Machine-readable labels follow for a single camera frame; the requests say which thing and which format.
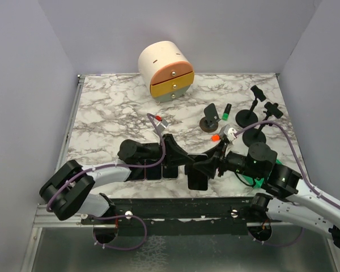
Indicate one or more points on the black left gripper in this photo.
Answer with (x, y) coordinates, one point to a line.
(174, 154)

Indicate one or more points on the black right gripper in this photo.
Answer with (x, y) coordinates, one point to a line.
(217, 158)

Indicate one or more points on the grey-cased phone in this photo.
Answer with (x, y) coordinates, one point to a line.
(170, 172)

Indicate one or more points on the white-edged back phone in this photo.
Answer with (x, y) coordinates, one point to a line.
(197, 180)

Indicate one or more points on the brown round phone stand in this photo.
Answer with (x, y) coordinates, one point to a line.
(209, 122)

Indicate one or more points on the purple-edged black phone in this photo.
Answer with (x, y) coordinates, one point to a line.
(137, 174)

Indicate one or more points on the black round-base phone stand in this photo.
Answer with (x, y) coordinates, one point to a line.
(247, 117)

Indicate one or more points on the black back phone stand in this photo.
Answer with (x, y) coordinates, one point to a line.
(188, 169)

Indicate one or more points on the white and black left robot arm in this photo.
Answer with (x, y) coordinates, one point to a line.
(70, 190)

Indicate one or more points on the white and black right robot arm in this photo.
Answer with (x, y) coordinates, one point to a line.
(287, 195)

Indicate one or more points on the orange-capped black marker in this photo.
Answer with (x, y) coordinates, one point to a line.
(215, 137)

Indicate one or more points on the green-capped marker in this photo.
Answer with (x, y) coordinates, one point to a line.
(226, 112)

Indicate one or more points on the green plastic bin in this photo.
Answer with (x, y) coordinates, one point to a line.
(255, 183)

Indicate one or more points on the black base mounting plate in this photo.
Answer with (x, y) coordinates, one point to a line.
(182, 216)

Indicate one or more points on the round cream drawer cabinet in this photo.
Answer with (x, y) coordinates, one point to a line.
(166, 72)

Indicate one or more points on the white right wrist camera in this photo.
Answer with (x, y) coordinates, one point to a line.
(229, 133)

